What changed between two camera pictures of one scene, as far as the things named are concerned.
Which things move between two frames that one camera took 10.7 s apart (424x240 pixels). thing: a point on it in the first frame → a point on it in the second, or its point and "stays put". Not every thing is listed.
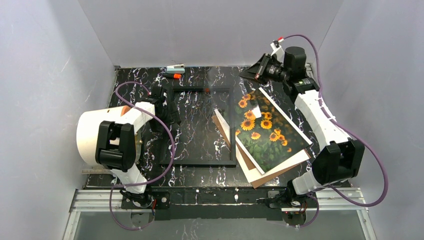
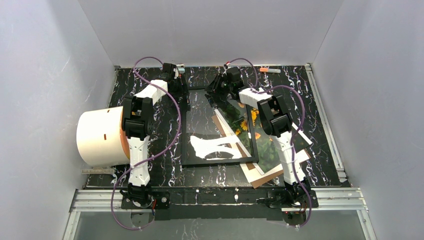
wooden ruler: x=95 y=171 stays put
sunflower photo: x=266 y=134 stays put
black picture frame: x=198 y=141 → x=255 y=160
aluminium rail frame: x=333 y=199 stays put
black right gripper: x=263 y=68 → x=214 y=90
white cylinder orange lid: x=88 y=125 stays put
